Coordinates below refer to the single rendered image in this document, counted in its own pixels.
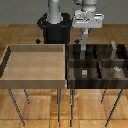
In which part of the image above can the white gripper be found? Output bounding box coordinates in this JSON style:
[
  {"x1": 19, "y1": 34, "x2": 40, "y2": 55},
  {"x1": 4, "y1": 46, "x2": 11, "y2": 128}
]
[{"x1": 71, "y1": 9, "x2": 103, "y2": 45}]

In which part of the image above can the tall grey carton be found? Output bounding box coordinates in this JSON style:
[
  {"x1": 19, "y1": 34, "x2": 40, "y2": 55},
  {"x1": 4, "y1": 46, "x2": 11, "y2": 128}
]
[{"x1": 79, "y1": 43, "x2": 87, "y2": 60}]

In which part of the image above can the dark wooden compartment bin on legs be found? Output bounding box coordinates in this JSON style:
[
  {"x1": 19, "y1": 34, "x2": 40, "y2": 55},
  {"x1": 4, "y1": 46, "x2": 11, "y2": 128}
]
[{"x1": 64, "y1": 42, "x2": 128, "y2": 128}]

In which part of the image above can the tall thin grey box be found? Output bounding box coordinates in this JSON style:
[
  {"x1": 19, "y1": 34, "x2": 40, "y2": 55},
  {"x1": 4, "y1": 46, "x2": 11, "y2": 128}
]
[{"x1": 110, "y1": 40, "x2": 118, "y2": 60}]

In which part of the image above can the small grey block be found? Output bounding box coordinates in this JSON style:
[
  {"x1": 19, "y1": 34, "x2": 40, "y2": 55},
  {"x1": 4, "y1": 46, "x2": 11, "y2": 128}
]
[{"x1": 81, "y1": 69, "x2": 89, "y2": 78}]

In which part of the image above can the small grey can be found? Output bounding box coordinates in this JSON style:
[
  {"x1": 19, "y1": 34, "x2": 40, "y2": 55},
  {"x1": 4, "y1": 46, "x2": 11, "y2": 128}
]
[{"x1": 113, "y1": 65, "x2": 122, "y2": 74}]

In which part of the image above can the light wooden bin on legs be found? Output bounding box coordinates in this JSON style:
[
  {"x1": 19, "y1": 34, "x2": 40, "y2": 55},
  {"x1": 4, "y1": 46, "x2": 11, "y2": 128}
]
[{"x1": 0, "y1": 43, "x2": 68, "y2": 127}]

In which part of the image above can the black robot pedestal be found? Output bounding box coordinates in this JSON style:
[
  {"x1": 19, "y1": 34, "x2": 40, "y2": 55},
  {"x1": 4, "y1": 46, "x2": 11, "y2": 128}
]
[{"x1": 36, "y1": 12, "x2": 73, "y2": 45}]

